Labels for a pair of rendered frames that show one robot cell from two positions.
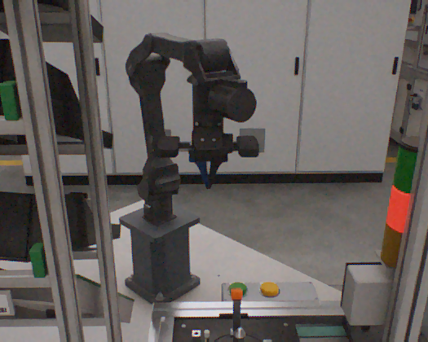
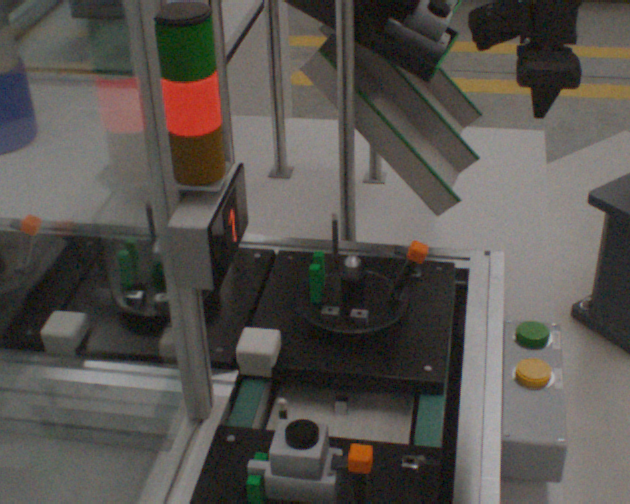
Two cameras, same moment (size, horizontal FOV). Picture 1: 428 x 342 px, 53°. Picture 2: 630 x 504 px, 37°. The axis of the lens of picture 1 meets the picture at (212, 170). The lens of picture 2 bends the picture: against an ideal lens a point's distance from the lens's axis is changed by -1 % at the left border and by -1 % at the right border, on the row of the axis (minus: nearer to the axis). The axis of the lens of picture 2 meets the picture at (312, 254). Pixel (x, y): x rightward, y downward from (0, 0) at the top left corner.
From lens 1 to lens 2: 1.21 m
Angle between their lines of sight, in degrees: 88
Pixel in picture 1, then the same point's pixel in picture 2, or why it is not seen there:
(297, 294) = (522, 412)
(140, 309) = (568, 296)
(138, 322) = (535, 293)
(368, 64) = not seen: outside the picture
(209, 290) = not seen: outside the picture
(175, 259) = (621, 270)
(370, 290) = not seen: hidden behind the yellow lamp
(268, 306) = (487, 367)
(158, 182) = not seen: outside the picture
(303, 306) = (484, 411)
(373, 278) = not seen: hidden behind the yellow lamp
